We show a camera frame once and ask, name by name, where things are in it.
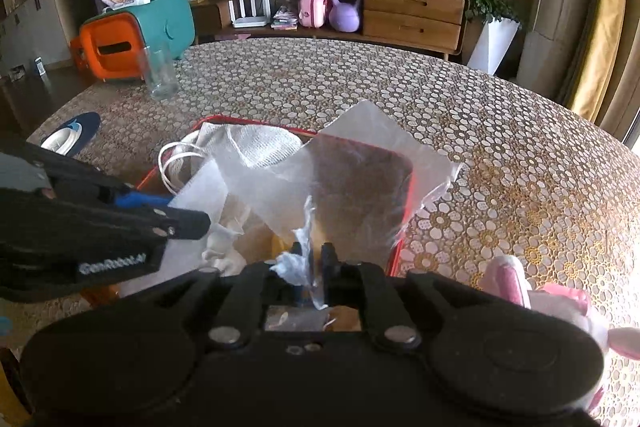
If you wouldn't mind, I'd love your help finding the wooden sideboard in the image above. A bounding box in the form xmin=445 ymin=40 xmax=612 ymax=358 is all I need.
xmin=182 ymin=0 xmax=468 ymax=60

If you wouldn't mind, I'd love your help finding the white planter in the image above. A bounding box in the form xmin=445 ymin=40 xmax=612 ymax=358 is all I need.
xmin=466 ymin=17 xmax=522 ymax=76

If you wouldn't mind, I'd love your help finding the standing air conditioner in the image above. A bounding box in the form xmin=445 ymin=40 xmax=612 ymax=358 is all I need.
xmin=515 ymin=0 xmax=601 ymax=100

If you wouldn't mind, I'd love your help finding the red box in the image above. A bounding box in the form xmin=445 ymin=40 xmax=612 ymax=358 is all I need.
xmin=135 ymin=117 xmax=418 ymax=280

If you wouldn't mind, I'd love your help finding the yellow curtain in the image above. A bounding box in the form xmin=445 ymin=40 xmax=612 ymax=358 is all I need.
xmin=570 ymin=0 xmax=636 ymax=125

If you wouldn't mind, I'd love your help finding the pink toy suitcase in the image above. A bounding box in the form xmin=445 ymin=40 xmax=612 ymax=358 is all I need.
xmin=298 ymin=0 xmax=331 ymax=28

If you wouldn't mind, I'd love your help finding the clear drinking glass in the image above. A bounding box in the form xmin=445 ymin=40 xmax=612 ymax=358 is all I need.
xmin=141 ymin=46 xmax=180 ymax=102

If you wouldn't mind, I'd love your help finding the white paper tissue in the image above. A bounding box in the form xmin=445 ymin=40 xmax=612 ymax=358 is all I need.
xmin=120 ymin=157 xmax=251 ymax=298

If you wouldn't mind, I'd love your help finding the pink and white plush toy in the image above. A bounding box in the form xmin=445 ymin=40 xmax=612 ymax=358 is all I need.
xmin=482 ymin=254 xmax=640 ymax=415

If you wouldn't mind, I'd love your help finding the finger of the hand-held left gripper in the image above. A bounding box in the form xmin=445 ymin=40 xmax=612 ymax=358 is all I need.
xmin=107 ymin=202 xmax=212 ymax=242
xmin=102 ymin=187 xmax=173 ymax=208

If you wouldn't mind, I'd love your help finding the stack of small books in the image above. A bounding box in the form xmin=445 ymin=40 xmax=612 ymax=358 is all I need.
xmin=271 ymin=6 xmax=300 ymax=30

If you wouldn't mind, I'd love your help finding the white router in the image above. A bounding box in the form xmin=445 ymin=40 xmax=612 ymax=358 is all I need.
xmin=227 ymin=0 xmax=271 ymax=29

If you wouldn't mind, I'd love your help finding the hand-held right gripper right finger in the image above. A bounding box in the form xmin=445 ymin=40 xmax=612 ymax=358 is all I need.
xmin=321 ymin=243 xmax=481 ymax=350

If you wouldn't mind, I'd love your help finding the dark blue and white slipper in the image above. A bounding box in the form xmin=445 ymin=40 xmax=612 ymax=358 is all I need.
xmin=40 ymin=112 xmax=102 ymax=156

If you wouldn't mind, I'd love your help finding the purple kettlebell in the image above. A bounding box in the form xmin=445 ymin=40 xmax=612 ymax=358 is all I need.
xmin=327 ymin=0 xmax=362 ymax=32

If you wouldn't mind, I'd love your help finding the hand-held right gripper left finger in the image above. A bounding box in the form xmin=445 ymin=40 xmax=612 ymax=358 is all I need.
xmin=165 ymin=242 xmax=305 ymax=349

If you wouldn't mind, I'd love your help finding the clear plastic bag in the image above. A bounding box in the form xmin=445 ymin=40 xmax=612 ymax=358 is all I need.
xmin=212 ymin=99 xmax=463 ymax=310

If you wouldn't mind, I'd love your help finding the teal and orange organizer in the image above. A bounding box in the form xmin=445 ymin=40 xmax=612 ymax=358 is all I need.
xmin=70 ymin=0 xmax=196 ymax=82

